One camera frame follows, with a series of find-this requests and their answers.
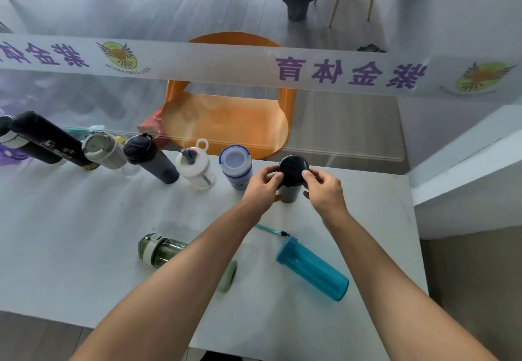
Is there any grey bottle with black lid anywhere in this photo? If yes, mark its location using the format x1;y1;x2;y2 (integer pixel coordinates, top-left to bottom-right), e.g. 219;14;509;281
276;155;311;204

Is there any person's right forearm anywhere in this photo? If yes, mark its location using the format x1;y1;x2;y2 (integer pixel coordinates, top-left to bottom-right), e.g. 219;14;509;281
324;209;499;361

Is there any orange plastic chair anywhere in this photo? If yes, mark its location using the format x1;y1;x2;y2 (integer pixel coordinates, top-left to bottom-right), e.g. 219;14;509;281
160;31;297;161

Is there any white bottle with blue rim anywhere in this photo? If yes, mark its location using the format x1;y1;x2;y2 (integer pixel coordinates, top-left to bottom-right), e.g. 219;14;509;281
219;145;254;192

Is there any teal bottle strap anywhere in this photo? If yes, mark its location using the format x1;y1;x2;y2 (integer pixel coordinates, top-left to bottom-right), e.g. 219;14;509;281
255;224;290;238

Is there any green transparent bottle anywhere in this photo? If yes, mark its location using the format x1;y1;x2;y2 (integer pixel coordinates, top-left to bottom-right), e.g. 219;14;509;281
137;233;239;294

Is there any white bottle with loop lid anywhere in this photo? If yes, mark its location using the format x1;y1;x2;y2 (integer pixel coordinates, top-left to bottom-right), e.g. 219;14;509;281
175;138;216;191

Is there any tall black flask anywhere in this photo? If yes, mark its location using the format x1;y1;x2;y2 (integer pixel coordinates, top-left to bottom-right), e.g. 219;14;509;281
10;110;100;170

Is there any black and white bottle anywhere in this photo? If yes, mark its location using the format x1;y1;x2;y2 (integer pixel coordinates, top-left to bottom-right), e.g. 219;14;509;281
0;115;63;166

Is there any white banner with purple print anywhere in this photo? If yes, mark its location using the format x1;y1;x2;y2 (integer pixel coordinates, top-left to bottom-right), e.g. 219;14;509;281
0;33;522;104

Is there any person's left forearm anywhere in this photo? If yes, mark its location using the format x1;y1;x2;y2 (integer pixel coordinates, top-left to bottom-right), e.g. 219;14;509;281
69;205;257;361

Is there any black trash bin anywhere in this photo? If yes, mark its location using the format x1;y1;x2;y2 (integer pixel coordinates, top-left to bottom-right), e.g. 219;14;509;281
282;0;318;22

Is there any person's left hand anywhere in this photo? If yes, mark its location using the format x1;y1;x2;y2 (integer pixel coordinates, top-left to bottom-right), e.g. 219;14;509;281
241;164;284;214

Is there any purple bottle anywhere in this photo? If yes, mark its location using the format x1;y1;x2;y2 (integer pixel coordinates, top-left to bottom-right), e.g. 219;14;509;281
0;148;30;167

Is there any cream cup with grey lid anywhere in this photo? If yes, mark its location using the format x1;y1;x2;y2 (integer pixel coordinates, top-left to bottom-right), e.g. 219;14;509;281
81;131;129;170

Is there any blue transparent bottle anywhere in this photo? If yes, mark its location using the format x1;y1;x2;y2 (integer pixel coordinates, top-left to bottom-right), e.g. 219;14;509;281
276;236;350;303

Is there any dark grey sports bottle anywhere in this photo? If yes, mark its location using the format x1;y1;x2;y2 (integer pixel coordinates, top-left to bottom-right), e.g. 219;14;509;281
123;131;180;185

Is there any person's right hand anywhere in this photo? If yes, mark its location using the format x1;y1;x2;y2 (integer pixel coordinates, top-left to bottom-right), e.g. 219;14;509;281
302;169;350;222

